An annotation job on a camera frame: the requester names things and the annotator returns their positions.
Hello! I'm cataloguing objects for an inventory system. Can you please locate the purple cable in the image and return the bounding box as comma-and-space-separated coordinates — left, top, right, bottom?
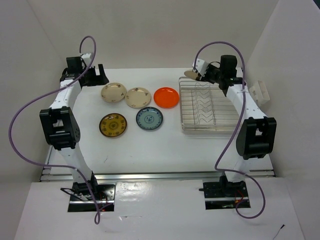
8, 36, 101, 225
193, 41, 266, 220

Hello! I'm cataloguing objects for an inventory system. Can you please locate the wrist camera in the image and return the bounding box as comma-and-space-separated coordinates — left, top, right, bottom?
80, 52, 94, 64
192, 58, 209, 71

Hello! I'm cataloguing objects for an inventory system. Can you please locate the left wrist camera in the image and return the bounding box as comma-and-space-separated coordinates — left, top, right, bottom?
80, 52, 94, 64

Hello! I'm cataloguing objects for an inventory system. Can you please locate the cream floral plate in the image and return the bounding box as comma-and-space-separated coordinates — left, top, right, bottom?
100, 82, 127, 103
125, 87, 152, 109

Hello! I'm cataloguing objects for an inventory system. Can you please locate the aluminium rail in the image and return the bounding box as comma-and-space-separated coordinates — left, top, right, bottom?
39, 169, 276, 183

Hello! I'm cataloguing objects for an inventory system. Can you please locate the blue white patterned plate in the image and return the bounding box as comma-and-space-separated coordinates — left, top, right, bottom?
135, 106, 164, 131

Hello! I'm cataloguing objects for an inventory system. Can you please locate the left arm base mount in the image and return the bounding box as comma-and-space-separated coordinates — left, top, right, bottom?
63, 183, 116, 213

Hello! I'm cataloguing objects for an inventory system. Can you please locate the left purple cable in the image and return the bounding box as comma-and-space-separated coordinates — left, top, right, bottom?
8, 36, 101, 225

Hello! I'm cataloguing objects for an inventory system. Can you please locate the orange plate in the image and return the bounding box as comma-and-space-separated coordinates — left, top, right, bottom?
153, 87, 180, 109

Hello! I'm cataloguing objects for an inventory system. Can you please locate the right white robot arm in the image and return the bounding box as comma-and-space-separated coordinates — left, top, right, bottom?
192, 55, 277, 197

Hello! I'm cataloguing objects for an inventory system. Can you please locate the cream plate with dark blotch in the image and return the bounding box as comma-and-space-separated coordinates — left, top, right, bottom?
184, 70, 201, 81

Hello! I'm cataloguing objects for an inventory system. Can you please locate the wire dish rack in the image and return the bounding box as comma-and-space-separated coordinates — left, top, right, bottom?
178, 76, 239, 134

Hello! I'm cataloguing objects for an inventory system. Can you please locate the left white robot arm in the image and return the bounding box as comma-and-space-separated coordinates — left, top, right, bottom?
39, 53, 109, 200

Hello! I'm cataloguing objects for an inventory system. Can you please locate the white cutlery holder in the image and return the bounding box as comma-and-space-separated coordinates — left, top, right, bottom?
249, 80, 270, 107

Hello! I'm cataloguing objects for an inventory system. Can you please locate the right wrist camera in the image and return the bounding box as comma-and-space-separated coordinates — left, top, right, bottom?
192, 58, 209, 71

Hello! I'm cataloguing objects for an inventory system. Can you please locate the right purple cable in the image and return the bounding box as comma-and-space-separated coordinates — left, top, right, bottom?
193, 41, 266, 220

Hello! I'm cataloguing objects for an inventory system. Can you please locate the yellow patterned plate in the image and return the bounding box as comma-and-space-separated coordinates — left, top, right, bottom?
99, 113, 128, 138

